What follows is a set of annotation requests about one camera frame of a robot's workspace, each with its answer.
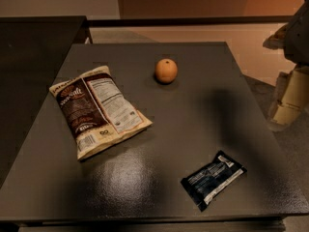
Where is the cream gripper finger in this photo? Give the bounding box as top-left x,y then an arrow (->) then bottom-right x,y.
263,24 -> 287,50
267,65 -> 309,131

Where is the orange fruit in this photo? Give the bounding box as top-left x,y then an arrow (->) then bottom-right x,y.
154,59 -> 178,84

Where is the black snack bar wrapper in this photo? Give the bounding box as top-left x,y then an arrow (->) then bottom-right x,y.
181,151 -> 247,212

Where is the cream brown chip bag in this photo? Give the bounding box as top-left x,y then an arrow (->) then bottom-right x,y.
49,66 -> 153,160

